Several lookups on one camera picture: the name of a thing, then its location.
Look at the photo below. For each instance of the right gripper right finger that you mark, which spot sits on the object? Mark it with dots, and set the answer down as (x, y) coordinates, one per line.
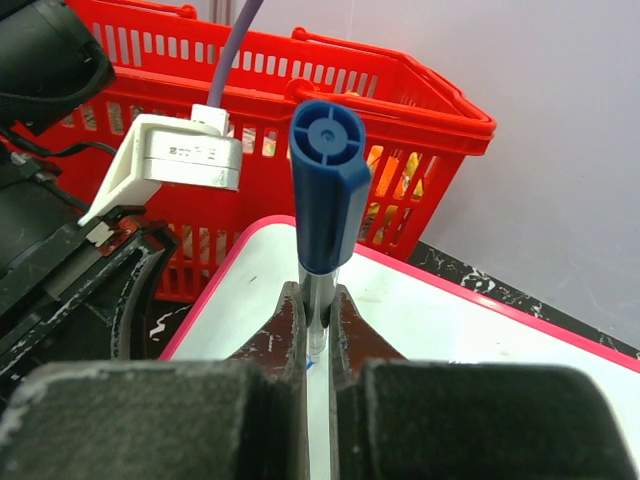
(392, 418)

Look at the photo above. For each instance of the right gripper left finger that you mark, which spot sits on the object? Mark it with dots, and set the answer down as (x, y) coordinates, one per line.
(243, 417)

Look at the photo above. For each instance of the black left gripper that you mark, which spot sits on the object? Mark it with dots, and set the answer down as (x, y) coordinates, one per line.
(77, 293)

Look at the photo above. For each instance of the pink framed whiteboard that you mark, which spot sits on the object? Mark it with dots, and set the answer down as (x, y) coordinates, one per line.
(422, 316)

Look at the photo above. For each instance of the blue capped whiteboard marker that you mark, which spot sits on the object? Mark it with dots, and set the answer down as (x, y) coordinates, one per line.
(331, 183)

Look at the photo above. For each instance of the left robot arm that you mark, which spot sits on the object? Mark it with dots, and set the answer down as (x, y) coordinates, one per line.
(50, 65)

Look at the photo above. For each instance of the striped sponge block lower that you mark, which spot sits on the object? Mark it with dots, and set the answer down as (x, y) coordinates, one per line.
(401, 187)

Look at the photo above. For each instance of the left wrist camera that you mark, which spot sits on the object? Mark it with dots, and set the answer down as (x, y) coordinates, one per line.
(160, 149)

